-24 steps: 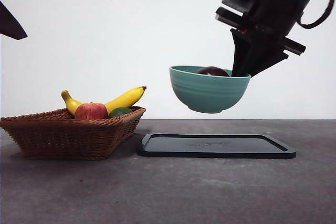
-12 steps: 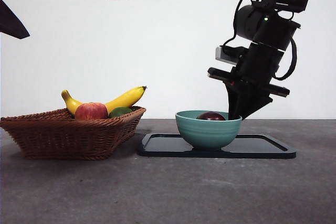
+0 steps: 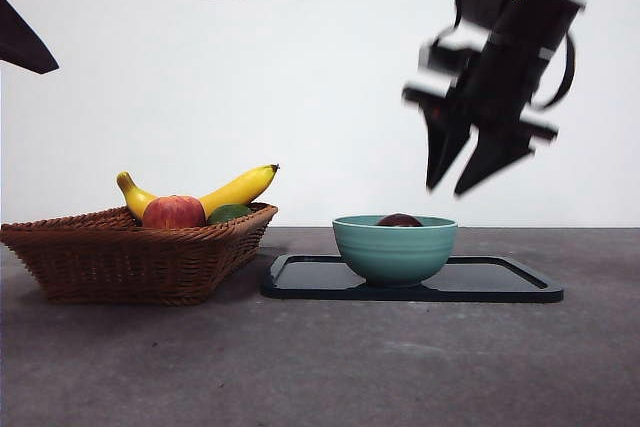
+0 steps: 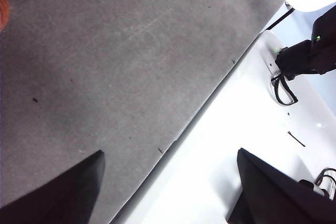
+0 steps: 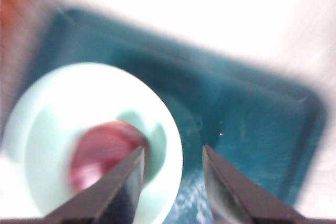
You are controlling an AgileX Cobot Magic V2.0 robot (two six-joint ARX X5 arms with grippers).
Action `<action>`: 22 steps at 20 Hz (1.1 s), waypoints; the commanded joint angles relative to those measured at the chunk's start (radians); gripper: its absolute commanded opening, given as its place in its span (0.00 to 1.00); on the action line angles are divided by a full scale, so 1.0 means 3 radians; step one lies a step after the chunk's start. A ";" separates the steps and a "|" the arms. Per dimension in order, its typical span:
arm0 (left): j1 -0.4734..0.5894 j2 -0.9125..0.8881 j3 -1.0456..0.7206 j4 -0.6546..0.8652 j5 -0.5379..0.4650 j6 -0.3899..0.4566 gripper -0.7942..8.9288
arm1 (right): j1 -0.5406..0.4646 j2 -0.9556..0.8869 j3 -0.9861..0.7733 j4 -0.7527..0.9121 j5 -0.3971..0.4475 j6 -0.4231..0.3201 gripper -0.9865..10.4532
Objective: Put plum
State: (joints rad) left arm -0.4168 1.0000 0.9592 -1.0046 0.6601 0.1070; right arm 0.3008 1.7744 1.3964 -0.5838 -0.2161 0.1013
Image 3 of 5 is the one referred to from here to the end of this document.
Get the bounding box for brown wicker basket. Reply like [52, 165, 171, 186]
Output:
[0, 202, 279, 307]

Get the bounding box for green avocado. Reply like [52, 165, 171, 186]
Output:
[205, 204, 253, 227]

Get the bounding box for yellow banana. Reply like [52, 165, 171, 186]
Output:
[116, 163, 280, 221]

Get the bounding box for red orange peach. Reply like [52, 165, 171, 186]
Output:
[141, 194, 207, 229]

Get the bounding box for right wrist grey camera box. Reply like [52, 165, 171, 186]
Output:
[417, 39, 474, 79]

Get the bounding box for dark purple plum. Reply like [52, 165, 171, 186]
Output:
[375, 213, 424, 228]

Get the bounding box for teal ribbed bowl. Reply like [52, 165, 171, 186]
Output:
[332, 214, 459, 289]

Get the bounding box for dark rectangular tray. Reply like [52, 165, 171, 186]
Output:
[259, 254, 565, 304]

